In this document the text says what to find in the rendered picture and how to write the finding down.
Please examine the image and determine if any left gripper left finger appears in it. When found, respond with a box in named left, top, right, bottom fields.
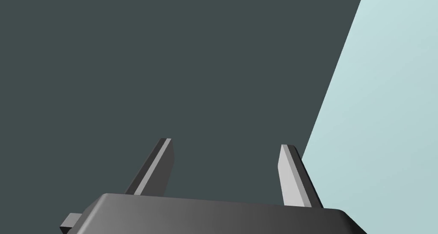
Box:
left=124, top=138, right=175, bottom=197

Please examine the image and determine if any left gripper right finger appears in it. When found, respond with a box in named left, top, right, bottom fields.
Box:
left=277, top=144, right=324, bottom=209

